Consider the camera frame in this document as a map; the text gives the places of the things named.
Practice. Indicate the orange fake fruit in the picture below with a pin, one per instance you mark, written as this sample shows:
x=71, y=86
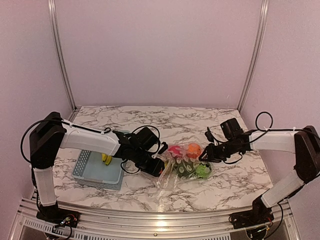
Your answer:
x=194, y=150

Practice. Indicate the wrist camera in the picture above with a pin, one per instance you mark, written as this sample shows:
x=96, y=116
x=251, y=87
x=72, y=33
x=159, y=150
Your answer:
x=162, y=148
x=210, y=137

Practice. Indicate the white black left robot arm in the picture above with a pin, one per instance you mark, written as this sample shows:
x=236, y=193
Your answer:
x=42, y=141

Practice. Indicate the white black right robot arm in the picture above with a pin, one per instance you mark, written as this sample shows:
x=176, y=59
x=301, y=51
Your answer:
x=277, y=145

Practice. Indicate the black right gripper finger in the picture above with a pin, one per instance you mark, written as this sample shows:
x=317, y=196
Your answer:
x=209, y=160
x=207, y=153

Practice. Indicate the dark green fake pepper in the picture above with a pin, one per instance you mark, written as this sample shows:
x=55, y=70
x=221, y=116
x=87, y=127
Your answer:
x=185, y=169

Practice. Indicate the clear polka dot zip bag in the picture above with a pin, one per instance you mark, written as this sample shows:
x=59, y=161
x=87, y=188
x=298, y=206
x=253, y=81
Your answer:
x=169, y=183

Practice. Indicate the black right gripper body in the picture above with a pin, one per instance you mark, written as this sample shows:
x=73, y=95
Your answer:
x=222, y=153

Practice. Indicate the yellow fake banana bunch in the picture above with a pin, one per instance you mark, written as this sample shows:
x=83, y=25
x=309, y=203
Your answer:
x=106, y=159

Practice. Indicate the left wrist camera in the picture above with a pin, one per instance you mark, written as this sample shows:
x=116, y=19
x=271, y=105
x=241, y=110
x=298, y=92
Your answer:
x=162, y=148

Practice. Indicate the aluminium frame post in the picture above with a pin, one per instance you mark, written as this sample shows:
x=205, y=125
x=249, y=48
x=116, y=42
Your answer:
x=260, y=33
x=59, y=52

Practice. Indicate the pink fake fruit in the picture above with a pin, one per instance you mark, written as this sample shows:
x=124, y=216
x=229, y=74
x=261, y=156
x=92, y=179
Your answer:
x=175, y=151

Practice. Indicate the green fake lettuce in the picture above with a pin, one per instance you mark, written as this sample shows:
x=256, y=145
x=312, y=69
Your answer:
x=203, y=170

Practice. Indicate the right aluminium frame post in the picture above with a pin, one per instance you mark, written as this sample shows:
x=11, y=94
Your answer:
x=260, y=33

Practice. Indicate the left aluminium frame post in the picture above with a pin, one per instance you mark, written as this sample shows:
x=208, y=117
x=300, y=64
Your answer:
x=59, y=52

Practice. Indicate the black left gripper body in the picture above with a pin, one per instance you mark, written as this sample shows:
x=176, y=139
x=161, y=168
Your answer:
x=147, y=167

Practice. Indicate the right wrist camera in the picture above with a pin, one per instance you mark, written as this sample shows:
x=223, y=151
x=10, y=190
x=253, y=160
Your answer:
x=210, y=137

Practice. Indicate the front aluminium rail base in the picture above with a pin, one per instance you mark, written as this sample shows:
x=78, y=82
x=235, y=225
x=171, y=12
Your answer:
x=108, y=224

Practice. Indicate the light blue plastic basket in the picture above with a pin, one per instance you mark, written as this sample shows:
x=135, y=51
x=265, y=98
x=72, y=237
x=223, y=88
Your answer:
x=89, y=169

